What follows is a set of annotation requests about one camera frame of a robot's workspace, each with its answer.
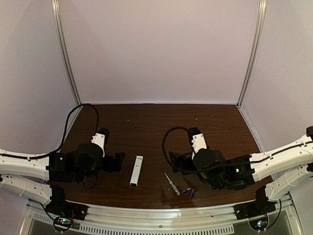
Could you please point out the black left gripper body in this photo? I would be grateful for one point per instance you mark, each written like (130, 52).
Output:
(113, 161)

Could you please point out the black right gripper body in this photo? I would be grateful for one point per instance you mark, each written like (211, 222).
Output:
(179, 161)

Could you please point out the white remote control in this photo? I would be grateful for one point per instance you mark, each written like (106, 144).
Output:
(136, 171)

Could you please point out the clear tester screwdriver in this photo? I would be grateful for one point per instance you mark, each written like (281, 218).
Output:
(173, 186)

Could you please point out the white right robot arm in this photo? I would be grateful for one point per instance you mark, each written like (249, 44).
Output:
(295, 159)

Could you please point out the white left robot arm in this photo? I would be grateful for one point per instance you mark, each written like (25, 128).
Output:
(27, 166)

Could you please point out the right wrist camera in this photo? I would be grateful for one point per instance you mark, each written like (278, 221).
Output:
(197, 140)

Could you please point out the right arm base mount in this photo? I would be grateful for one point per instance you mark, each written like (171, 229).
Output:
(261, 207)

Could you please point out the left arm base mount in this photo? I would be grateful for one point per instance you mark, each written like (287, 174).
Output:
(62, 212)

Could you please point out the right aluminium frame post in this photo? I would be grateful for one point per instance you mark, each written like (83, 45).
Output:
(261, 16)

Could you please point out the aluminium frame post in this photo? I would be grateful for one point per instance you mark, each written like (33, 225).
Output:
(64, 51)
(261, 16)

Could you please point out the left aluminium frame post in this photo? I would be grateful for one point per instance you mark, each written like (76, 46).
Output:
(64, 51)

